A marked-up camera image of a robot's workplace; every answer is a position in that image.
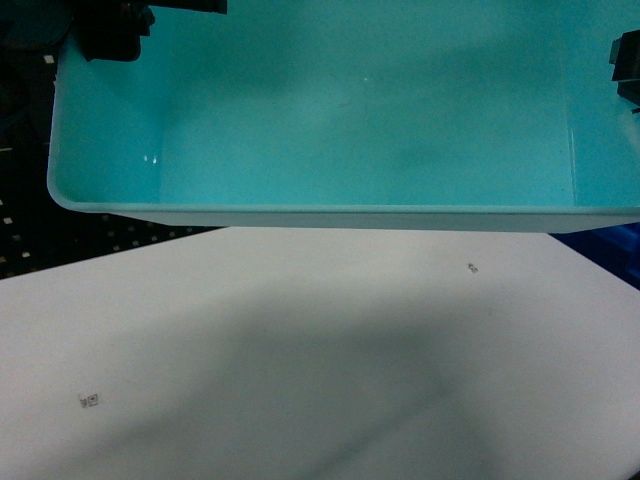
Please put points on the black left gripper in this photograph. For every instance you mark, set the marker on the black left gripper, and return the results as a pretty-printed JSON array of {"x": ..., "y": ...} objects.
[{"x": 112, "y": 30}]

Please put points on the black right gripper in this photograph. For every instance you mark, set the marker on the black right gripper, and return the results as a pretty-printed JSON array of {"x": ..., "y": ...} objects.
[{"x": 624, "y": 56}]

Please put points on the teal plastic bin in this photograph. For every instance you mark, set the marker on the teal plastic bin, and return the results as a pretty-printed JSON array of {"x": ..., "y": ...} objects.
[{"x": 438, "y": 115}]

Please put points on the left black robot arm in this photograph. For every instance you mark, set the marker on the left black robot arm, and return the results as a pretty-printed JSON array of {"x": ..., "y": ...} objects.
[{"x": 38, "y": 25}]

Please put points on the large blue plastic crate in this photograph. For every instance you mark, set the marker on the large blue plastic crate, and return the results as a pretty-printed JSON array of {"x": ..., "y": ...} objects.
[{"x": 615, "y": 249}]

